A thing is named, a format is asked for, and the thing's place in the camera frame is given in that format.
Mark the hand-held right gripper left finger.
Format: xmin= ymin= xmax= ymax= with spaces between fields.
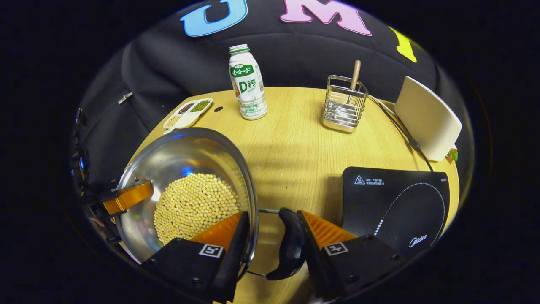
xmin=141 ymin=211 xmax=250 ymax=304

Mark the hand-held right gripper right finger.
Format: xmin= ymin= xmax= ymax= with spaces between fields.
xmin=297 ymin=210 xmax=408 ymax=301

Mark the steel pot with black handle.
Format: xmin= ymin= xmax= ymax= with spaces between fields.
xmin=115 ymin=127 xmax=306 ymax=281

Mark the black induction cooktop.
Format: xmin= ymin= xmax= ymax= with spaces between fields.
xmin=341 ymin=166 xmax=451 ymax=254

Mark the pile of yellow soybeans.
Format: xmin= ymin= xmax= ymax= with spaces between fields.
xmin=154 ymin=173 xmax=241 ymax=245

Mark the white divided dish of beans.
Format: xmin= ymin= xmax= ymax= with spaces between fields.
xmin=163 ymin=98 xmax=213 ymax=135

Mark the white bottle with green label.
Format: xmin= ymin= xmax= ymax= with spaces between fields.
xmin=229 ymin=44 xmax=268 ymax=121

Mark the white toaster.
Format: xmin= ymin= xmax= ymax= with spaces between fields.
xmin=394 ymin=76 xmax=463 ymax=162

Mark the steel wire utensil holder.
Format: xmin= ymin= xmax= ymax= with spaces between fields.
xmin=322 ymin=75 xmax=369 ymax=134

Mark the black toaster cable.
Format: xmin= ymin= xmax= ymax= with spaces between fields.
xmin=368 ymin=95 xmax=435 ymax=171

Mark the wooden handled spoon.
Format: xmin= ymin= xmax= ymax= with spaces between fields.
xmin=333 ymin=60 xmax=362 ymax=123

